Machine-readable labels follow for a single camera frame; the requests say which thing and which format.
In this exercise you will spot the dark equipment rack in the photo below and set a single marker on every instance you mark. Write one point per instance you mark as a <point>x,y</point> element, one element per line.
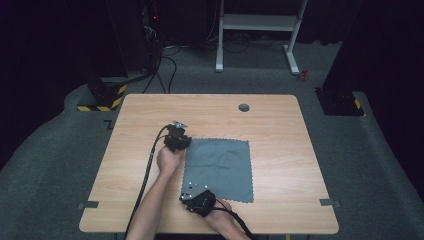
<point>151,30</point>

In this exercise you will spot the grey tape strip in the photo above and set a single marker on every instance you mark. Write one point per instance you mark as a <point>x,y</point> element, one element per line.
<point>329,202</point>
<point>88,204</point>

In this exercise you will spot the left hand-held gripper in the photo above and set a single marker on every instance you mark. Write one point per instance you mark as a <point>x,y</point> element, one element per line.
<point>176,138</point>

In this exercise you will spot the small red floor object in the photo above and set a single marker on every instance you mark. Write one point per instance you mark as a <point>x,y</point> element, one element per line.
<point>302,75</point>

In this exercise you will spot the person's right hand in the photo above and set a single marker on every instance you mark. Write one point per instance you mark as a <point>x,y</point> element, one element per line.
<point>221,216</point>

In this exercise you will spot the person's left hand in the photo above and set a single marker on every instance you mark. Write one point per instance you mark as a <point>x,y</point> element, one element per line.
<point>169,161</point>

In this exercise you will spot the white metal stand frame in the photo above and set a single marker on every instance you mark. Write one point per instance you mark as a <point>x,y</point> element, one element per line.
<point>260,22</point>

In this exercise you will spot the black yellow striped stand base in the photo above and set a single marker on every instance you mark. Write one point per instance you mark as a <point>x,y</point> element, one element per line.
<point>106,98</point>

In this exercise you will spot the grey cloth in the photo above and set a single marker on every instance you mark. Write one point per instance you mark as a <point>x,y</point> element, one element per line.
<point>223,166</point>

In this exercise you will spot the grey round table grommet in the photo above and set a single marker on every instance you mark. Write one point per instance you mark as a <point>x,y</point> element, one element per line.
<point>244,107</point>

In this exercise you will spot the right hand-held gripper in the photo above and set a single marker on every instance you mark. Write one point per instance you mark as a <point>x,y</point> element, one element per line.
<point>200,201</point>

